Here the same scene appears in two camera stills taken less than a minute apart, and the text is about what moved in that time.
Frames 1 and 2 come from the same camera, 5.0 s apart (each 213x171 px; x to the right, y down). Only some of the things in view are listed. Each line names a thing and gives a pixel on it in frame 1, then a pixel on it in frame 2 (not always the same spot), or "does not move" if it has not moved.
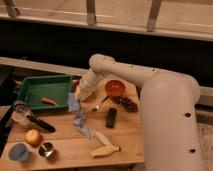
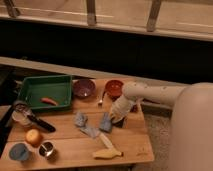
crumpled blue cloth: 80,120 does not move
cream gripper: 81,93 to 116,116
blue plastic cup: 20,151 does not move
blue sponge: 73,103 to 106,122
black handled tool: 41,124 does not move
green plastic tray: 46,92 does not move
